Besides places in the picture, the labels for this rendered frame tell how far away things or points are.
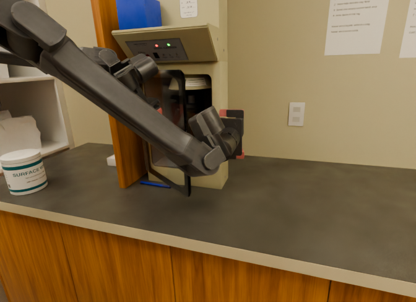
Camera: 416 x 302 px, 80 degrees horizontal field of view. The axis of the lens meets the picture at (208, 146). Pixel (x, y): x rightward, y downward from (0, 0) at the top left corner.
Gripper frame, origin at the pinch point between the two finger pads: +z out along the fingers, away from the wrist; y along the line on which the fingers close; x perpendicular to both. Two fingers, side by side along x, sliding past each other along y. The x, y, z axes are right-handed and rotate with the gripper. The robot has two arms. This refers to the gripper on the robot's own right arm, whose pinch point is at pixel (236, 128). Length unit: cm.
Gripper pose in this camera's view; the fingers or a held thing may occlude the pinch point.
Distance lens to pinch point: 75.7
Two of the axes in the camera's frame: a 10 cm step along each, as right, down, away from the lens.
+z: 3.0, -3.3, 9.0
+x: -9.5, -0.5, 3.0
